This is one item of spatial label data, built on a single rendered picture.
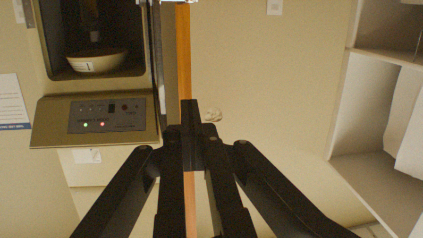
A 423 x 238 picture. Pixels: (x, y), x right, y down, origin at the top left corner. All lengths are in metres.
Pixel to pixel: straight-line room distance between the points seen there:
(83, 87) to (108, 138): 0.16
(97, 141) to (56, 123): 0.12
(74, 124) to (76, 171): 0.22
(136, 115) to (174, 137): 0.45
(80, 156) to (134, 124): 0.17
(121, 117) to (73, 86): 0.16
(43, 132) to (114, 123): 0.18
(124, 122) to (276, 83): 0.78
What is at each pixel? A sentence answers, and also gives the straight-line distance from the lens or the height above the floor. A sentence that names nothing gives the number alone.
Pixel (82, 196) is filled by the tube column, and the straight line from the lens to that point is 0.88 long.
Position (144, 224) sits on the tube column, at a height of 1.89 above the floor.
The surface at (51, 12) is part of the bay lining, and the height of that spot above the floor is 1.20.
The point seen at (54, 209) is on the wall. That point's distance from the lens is 1.63.
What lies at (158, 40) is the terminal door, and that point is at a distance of 0.30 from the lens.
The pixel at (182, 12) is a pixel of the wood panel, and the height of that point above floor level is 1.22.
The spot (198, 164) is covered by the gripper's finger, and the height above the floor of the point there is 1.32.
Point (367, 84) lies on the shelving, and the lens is 1.45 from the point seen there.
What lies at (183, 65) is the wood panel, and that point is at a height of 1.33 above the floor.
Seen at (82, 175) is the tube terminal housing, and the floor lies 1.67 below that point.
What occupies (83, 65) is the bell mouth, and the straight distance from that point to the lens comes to 0.70.
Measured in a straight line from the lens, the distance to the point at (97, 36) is 0.74.
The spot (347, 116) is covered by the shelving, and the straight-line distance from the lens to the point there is 1.44.
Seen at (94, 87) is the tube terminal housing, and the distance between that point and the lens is 0.68.
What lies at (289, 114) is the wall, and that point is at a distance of 1.26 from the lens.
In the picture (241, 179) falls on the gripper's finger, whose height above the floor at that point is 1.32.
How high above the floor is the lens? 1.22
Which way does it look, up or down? 24 degrees up
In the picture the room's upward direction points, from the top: 180 degrees counter-clockwise
